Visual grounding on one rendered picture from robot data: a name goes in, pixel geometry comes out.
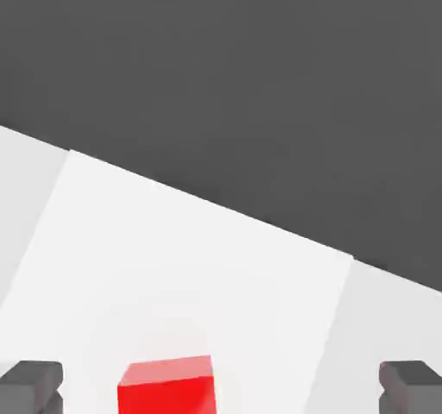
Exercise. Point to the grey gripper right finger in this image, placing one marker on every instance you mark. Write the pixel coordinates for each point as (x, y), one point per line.
(412, 388)

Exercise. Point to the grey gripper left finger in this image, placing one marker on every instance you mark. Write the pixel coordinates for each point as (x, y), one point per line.
(29, 388)

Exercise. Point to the small red cube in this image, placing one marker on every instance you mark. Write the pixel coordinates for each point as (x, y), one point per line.
(167, 390)

